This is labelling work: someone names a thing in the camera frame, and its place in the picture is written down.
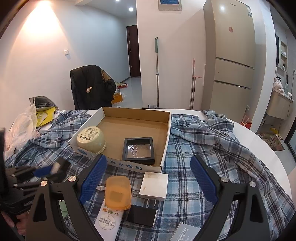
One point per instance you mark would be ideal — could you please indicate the white plastic bag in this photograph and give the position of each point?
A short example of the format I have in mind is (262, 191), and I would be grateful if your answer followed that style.
(22, 130)

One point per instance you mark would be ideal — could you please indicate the orange translucent plastic box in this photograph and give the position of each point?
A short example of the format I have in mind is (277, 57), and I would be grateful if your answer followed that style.
(118, 193)

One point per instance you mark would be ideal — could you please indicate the bathroom vanity cabinet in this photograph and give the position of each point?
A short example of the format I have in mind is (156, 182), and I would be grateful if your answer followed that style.
(279, 105)

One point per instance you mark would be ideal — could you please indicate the dark red door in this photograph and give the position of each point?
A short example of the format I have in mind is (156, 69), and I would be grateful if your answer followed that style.
(133, 50)

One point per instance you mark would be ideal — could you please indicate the red handled broom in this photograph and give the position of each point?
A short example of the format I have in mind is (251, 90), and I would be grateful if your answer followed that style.
(193, 85)

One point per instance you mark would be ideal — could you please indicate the chair with black jacket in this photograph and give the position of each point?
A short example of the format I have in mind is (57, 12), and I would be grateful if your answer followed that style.
(92, 87)

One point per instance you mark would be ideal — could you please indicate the patterned floor mat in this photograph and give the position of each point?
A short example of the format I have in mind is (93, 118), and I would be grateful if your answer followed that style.
(272, 140)

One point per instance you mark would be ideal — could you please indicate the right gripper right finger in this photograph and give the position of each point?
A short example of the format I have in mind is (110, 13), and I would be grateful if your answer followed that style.
(250, 221)

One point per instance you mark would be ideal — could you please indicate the yellow packaging box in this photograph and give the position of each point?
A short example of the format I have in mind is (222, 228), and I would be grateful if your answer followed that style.
(45, 116)

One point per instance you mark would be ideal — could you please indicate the red gift box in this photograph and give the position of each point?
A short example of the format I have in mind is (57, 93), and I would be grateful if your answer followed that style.
(246, 122)

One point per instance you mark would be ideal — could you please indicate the black square display frame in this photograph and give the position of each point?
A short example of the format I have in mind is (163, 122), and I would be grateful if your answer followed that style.
(139, 150)

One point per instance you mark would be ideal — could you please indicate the beige three-door refrigerator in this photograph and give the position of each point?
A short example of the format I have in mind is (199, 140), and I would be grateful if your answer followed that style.
(230, 58)

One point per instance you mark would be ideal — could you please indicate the black cube charger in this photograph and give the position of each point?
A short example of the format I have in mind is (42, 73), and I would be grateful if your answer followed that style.
(142, 215)

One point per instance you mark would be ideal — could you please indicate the white square power adapter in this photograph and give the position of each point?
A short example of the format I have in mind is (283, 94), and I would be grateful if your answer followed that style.
(154, 186)

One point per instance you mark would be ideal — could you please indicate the white AUX remote control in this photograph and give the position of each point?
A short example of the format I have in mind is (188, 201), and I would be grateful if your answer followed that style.
(108, 222)

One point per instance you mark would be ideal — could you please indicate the cream round container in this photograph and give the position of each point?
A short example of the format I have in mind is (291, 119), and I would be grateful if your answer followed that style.
(91, 139)

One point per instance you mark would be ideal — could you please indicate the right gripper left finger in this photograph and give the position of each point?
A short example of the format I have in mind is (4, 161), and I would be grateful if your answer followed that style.
(45, 220)

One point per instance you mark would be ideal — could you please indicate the cardboard box on floor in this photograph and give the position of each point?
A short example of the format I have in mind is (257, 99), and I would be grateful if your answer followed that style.
(117, 97)

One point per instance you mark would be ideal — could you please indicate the person's left hand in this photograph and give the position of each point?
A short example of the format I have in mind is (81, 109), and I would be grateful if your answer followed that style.
(21, 225)

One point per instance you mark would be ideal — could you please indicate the grey pouch bag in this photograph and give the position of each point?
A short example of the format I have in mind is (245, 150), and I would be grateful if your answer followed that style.
(42, 103)

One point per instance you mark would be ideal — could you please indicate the silver nail clipper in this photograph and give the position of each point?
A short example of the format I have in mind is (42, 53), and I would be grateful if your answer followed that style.
(100, 188)

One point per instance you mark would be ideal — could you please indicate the wall electrical panel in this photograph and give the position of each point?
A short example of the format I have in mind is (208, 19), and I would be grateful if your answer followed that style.
(170, 5)

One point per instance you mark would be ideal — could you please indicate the shallow cardboard box tray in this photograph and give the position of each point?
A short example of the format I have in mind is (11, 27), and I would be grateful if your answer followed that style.
(117, 124)

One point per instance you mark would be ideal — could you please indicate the blue plaid cloth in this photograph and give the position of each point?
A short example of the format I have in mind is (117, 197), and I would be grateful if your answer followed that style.
(213, 139)

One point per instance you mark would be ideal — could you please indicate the grey card booklet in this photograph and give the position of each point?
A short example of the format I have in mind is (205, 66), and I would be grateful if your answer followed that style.
(185, 232)

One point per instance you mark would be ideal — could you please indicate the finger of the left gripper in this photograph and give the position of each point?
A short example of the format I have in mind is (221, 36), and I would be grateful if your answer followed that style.
(42, 172)
(58, 171)

